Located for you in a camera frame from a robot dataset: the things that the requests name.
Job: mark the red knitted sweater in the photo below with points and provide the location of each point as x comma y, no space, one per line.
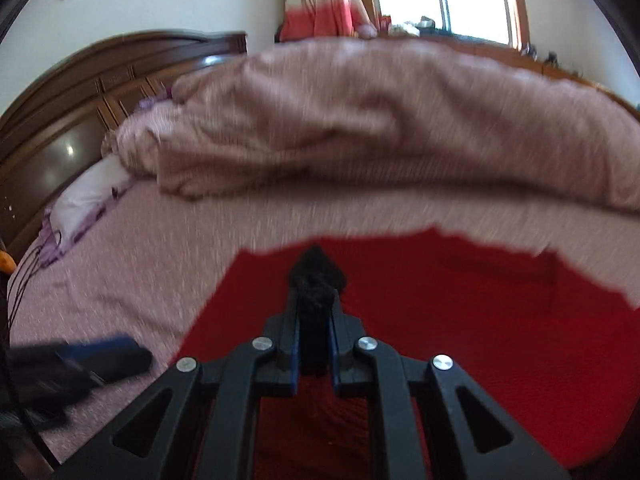
450,300

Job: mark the cream and red curtain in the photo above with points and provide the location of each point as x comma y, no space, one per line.
320,0

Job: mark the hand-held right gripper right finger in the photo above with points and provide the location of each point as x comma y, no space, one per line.
333,355

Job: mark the white purple pillow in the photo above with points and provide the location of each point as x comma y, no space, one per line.
85,200

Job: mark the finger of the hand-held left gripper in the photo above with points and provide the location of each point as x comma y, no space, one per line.
112,355

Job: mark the dark wooden headboard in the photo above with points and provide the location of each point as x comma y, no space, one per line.
60,125

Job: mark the pink floral quilt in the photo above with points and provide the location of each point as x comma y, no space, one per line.
380,125

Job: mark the black fuzzy cloth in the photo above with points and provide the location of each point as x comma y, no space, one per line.
315,280

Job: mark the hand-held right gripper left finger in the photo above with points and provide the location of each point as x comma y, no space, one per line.
296,355

